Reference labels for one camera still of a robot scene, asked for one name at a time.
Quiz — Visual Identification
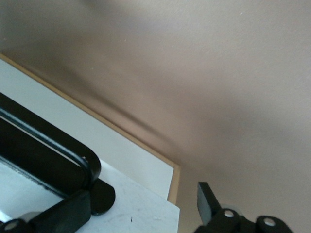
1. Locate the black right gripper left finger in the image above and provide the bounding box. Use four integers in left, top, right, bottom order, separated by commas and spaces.
0, 190, 92, 233

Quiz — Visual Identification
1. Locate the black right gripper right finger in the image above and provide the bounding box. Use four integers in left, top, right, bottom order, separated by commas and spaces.
194, 182, 256, 233

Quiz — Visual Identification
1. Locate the wooden drawer with white front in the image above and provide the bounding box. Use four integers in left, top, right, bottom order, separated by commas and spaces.
0, 155, 181, 233

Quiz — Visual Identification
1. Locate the black frame stand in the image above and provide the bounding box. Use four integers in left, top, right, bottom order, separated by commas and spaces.
0, 91, 116, 216

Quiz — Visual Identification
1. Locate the wooden drawer cabinet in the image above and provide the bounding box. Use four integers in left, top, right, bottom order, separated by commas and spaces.
0, 52, 181, 203

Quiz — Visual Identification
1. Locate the white panel without handle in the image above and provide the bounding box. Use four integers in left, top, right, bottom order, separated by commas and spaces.
0, 58, 174, 202

